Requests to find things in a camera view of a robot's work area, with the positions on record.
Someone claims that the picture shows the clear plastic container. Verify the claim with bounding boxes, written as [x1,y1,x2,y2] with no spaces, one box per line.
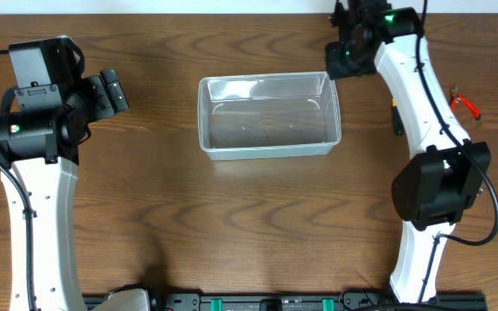
[197,72,342,161]

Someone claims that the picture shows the yellow black small screwdriver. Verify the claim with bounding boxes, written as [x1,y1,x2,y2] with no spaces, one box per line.
[392,98,405,136]

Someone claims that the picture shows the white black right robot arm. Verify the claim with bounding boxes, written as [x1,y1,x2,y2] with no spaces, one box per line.
[325,1,498,305]

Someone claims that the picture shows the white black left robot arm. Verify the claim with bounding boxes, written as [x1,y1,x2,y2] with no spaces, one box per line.
[0,35,150,310]

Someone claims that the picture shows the red handled pliers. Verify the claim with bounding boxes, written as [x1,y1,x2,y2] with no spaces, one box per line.
[449,86,482,121]

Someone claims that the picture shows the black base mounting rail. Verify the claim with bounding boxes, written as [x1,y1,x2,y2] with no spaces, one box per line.
[82,291,488,311]

